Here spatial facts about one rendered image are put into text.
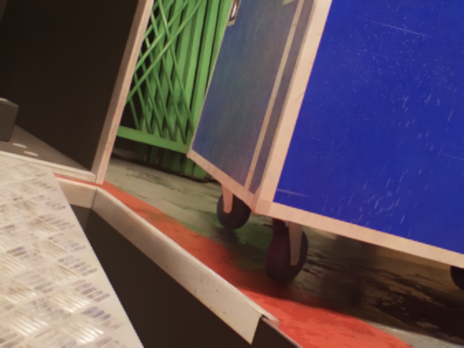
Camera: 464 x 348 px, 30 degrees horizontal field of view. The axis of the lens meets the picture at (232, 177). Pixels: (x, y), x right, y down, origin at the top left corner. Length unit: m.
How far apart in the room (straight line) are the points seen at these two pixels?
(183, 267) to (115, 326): 0.15
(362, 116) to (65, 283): 0.84
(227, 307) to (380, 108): 0.82
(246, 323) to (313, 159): 0.79
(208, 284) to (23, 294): 0.19
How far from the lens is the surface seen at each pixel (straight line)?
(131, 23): 1.35
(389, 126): 1.64
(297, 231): 1.87
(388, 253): 3.10
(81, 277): 0.96
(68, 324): 0.86
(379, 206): 1.65
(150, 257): 1.08
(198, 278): 0.95
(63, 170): 1.30
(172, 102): 3.97
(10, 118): 1.43
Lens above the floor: 0.32
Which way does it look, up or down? 4 degrees down
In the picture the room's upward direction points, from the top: 16 degrees clockwise
